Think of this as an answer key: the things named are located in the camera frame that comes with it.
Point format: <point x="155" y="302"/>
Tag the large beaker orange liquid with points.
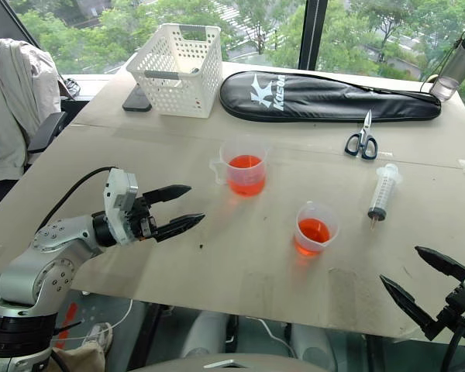
<point x="246" y="182"/>

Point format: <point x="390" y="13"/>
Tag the black window frame post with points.
<point x="313" y="35"/>

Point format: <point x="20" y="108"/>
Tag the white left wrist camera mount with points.
<point x="118" y="186"/>

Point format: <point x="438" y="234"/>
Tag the clear water bottle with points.
<point x="455" y="62"/>

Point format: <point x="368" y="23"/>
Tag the black Kason racket bag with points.
<point x="333" y="100"/>

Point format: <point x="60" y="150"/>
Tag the white sneaker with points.
<point x="97" y="337"/>

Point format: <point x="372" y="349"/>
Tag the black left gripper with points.
<point x="141" y="222"/>

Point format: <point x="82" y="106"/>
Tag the tan trouser leg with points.
<point x="81" y="360"/>

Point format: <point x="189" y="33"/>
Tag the white rounded leg shell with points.
<point x="203" y="335"/>
<point x="314" y="346"/>

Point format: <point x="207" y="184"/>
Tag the black smartphone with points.
<point x="133" y="102"/>

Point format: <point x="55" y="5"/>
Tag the clear plastic syringe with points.
<point x="383" y="190"/>

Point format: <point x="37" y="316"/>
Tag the beige jacket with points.
<point x="11" y="97"/>

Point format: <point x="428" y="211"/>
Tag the black table leg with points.
<point x="151" y="329"/>

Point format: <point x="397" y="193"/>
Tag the black chair armrest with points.
<point x="46" y="131"/>

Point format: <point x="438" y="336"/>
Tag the white perforated plastic basket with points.
<point x="178" y="93"/>

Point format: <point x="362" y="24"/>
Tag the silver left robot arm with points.
<point x="23" y="271"/>

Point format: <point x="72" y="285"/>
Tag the small beaker orange liquid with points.
<point x="312" y="238"/>

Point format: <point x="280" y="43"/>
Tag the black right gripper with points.
<point x="459" y="310"/>

